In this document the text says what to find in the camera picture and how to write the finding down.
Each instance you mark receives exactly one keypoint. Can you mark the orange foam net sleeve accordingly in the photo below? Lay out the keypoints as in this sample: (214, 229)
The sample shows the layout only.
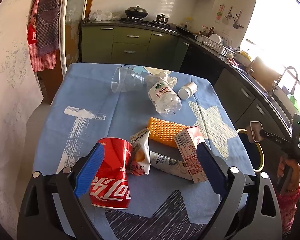
(163, 131)

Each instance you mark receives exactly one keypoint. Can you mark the gas stove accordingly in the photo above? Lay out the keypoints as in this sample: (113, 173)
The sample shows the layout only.
(141, 21)

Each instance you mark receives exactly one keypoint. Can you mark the black wok with lid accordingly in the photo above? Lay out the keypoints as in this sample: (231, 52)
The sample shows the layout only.
(136, 12)

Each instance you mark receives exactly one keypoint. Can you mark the crushed clear water bottle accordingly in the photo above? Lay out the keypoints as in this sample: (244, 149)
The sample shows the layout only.
(165, 100)

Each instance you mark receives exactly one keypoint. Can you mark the chrome sink faucet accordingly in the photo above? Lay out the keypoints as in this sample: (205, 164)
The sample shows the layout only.
(288, 77)

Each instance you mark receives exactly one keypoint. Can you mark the white snack wrapper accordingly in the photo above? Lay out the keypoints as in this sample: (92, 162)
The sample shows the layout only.
(139, 163)

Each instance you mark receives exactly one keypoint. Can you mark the blue patterned tablecloth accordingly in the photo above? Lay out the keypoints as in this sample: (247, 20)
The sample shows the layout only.
(162, 206)

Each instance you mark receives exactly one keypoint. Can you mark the yellow-rimmed trash bin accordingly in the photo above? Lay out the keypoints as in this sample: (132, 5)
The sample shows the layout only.
(254, 150)

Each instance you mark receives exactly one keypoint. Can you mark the purple checked apron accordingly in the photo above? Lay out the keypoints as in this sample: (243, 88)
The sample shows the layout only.
(47, 23)

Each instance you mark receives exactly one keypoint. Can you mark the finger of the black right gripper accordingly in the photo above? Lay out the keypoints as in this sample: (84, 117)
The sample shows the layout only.
(273, 138)

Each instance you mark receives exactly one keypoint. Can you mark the small metal pot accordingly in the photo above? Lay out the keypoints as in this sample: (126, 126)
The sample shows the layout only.
(161, 19)

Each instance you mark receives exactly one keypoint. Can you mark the green kitchen cabinets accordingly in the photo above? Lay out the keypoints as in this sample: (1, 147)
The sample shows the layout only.
(152, 47)

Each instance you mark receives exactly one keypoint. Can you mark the white pill bottle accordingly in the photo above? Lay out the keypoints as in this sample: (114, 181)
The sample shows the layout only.
(187, 91)

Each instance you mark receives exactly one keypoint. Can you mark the pink floral sleeve forearm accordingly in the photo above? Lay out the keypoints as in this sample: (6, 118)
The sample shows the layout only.
(287, 204)

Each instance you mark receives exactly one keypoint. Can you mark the clear plastic bag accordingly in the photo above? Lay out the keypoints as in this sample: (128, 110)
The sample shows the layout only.
(100, 15)

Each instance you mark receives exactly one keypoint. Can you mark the glass sliding door frame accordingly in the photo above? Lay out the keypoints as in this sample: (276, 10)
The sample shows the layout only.
(72, 12)

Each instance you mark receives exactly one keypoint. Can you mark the red cola can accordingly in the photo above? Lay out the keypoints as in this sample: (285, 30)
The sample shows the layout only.
(109, 188)

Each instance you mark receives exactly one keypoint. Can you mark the clear plastic cup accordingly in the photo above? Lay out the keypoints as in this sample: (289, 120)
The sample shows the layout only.
(125, 80)

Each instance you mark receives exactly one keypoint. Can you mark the white dish rack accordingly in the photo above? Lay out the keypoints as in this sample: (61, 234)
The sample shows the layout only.
(215, 43)

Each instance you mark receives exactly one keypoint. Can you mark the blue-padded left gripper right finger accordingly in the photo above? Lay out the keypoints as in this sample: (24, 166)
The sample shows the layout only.
(248, 207)

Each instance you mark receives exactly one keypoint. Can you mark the red white carton box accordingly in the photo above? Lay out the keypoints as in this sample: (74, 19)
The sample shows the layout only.
(187, 141)

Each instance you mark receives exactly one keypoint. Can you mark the crumpled white tissue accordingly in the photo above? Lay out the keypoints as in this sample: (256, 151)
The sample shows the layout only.
(163, 76)

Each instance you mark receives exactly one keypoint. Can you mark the white grey tube pack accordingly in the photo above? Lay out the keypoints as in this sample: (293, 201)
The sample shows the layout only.
(169, 165)

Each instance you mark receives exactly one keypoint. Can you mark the red checked apron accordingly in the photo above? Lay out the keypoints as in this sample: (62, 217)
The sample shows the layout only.
(38, 63)

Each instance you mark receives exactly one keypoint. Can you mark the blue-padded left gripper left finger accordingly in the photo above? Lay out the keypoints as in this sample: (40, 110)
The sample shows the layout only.
(38, 216)

